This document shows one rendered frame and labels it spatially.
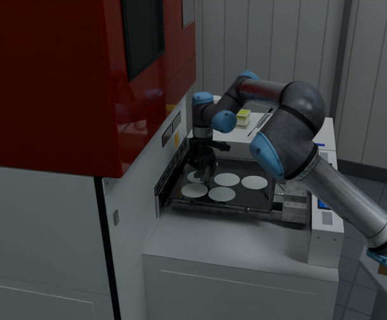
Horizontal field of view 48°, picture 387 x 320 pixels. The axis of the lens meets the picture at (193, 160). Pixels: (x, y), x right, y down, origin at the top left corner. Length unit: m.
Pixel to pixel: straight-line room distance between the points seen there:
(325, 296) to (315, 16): 2.35
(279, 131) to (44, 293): 0.88
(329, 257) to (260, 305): 0.28
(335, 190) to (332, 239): 0.31
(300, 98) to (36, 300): 1.00
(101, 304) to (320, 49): 2.58
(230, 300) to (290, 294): 0.20
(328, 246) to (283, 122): 0.50
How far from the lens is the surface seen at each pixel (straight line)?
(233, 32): 3.64
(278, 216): 1.61
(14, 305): 1.58
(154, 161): 1.49
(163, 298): 1.59
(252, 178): 1.72
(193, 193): 1.62
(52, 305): 1.49
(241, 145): 1.86
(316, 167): 1.09
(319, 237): 1.39
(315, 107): 1.08
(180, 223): 1.60
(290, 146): 1.05
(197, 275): 1.48
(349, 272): 2.74
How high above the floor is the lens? 1.76
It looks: 28 degrees down
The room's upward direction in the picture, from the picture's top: 1 degrees counter-clockwise
